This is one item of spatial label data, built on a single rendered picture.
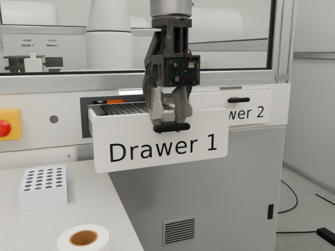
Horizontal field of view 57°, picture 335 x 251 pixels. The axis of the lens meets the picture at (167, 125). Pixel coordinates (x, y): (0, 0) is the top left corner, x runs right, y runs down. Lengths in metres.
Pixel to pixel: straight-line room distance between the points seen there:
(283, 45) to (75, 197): 0.80
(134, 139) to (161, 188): 0.40
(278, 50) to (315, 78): 1.67
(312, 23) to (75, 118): 2.30
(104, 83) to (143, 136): 0.29
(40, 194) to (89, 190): 0.11
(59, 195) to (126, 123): 0.19
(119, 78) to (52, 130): 0.22
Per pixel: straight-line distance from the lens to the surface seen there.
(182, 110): 0.61
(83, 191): 0.69
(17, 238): 0.57
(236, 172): 1.09
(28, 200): 0.64
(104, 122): 0.59
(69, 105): 0.86
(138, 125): 0.61
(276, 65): 1.09
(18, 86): 0.85
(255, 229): 1.25
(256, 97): 1.04
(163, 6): 0.55
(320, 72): 2.72
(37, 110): 0.86
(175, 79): 0.53
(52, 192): 0.63
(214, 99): 0.95
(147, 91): 0.59
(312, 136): 2.80
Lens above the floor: 1.05
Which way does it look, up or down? 13 degrees down
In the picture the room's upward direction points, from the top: straight up
